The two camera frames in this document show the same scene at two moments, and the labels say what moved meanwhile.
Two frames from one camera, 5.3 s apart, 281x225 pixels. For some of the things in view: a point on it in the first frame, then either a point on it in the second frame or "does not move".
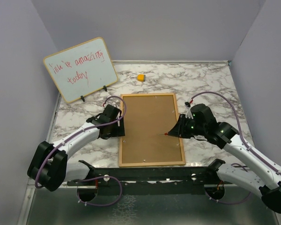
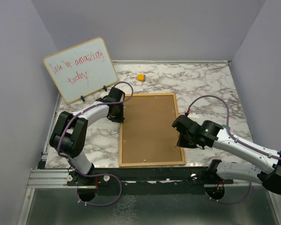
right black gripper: (179, 130) -> (182, 143)
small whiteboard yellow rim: (82, 70) does not move
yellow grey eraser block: (141, 78) does not move
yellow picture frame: (148, 117) does not move
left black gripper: (119, 131) -> (120, 118)
